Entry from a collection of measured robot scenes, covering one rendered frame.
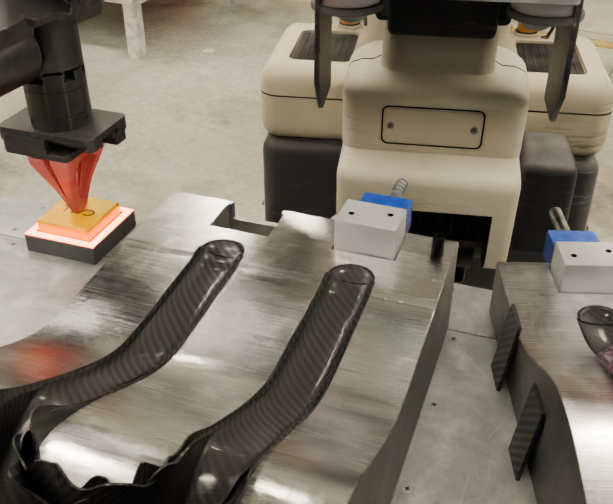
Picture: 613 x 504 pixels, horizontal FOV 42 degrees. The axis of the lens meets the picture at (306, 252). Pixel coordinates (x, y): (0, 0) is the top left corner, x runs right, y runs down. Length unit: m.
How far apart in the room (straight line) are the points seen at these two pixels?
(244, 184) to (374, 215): 1.99
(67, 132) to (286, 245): 0.24
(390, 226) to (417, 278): 0.05
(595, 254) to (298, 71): 0.68
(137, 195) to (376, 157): 1.69
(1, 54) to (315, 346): 0.34
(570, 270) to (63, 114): 0.46
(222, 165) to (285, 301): 2.17
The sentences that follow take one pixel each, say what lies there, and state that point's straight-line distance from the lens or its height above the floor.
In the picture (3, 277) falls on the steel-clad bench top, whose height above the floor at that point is 0.80.
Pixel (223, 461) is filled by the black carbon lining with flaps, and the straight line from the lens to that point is 0.43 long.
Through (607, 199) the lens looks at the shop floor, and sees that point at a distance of 2.69.
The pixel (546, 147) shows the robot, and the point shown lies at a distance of 1.17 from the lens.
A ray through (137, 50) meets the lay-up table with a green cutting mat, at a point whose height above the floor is 0.04.
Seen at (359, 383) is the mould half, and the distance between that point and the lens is 0.52.
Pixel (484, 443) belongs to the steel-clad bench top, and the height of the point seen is 0.80.
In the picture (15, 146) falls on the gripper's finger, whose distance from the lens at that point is 0.79.
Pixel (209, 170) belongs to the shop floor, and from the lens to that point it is 2.71.
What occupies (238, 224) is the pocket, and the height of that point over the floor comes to 0.87.
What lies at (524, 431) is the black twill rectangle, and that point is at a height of 0.83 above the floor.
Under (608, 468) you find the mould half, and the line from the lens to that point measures 0.49.
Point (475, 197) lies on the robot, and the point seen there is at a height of 0.77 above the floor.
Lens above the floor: 1.24
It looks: 33 degrees down
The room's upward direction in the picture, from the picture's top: straight up
